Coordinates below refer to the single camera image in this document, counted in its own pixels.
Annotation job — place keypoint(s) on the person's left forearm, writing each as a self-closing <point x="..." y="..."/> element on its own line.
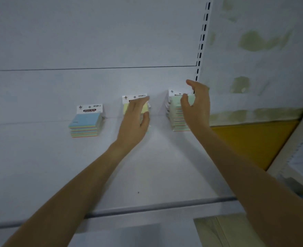
<point x="71" y="198"/>

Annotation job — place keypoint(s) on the person's right forearm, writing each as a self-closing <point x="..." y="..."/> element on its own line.
<point x="249" y="185"/>

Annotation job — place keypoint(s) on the person's right thumb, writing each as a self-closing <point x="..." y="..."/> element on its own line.
<point x="185" y="101"/>

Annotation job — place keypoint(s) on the pastel sticky note pack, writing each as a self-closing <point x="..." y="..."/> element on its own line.
<point x="86" y="134"/>

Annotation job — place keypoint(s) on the person's right hand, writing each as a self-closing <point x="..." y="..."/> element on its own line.
<point x="200" y="110"/>

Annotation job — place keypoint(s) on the stack of sticky note packs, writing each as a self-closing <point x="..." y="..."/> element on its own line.
<point x="176" y="115"/>

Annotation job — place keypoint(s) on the white side shelving unit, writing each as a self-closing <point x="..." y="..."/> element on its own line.
<point x="295" y="156"/>

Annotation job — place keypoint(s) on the white shelf back panel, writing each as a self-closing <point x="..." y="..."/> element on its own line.
<point x="89" y="43"/>

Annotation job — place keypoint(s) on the person's left thumb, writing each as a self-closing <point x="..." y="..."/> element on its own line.
<point x="146" y="119"/>

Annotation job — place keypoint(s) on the clear shelf edge strip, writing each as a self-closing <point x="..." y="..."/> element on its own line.
<point x="141" y="209"/>

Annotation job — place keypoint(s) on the white slotted shelf upright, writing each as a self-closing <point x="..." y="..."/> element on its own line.
<point x="202" y="35"/>

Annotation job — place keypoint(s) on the yellow-top sticky note pack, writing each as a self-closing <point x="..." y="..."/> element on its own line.
<point x="125" y="108"/>

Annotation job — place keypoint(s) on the blue-top sticky note pack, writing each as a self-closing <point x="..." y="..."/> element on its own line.
<point x="86" y="120"/>

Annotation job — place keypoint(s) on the white metal shelf board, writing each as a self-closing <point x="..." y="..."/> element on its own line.
<point x="141" y="236"/>
<point x="38" y="164"/>

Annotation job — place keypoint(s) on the person's left hand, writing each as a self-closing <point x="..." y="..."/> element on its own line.
<point x="131" y="126"/>

